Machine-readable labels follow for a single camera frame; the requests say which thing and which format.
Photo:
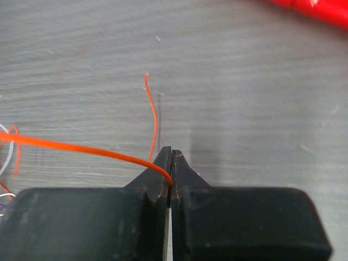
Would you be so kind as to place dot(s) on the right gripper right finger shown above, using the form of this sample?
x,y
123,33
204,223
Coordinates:
x,y
242,223

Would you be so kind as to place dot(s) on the red plastic divided bin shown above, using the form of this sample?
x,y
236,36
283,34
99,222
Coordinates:
x,y
330,11

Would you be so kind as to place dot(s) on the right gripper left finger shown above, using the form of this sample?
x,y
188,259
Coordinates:
x,y
128,223

